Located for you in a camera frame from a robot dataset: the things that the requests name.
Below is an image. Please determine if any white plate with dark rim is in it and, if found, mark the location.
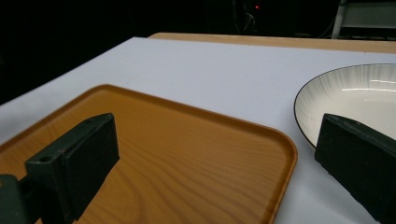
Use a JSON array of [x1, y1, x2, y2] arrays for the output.
[[293, 63, 396, 149]]

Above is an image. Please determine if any wood-grain orange tray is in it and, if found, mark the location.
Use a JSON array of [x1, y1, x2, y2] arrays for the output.
[[0, 83, 299, 224]]

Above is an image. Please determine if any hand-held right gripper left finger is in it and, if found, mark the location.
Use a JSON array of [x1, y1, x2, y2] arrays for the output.
[[0, 112, 120, 224]]

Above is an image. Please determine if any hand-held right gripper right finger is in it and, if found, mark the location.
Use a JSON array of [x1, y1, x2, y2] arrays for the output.
[[314, 113, 396, 224]]

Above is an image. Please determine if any dark device with red light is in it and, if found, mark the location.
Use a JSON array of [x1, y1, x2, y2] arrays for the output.
[[232, 0, 264, 35]]

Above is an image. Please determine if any metal stand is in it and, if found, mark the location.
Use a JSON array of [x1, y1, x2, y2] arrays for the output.
[[330, 0, 396, 41]]

